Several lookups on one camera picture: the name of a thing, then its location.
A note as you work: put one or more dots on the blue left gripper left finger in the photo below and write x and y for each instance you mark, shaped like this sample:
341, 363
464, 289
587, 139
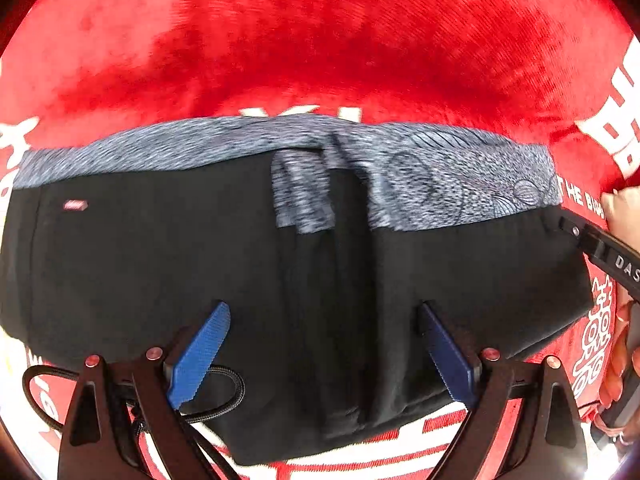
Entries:
192, 351

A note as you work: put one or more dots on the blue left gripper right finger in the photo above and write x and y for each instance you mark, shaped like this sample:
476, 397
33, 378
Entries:
453, 353

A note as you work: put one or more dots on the black pants with blue trim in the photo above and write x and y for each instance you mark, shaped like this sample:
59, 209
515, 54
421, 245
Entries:
324, 237

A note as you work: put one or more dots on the person's right hand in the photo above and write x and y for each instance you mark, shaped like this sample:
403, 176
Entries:
621, 209

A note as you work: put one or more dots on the red blanket with white characters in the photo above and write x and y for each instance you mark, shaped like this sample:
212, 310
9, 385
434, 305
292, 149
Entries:
559, 72

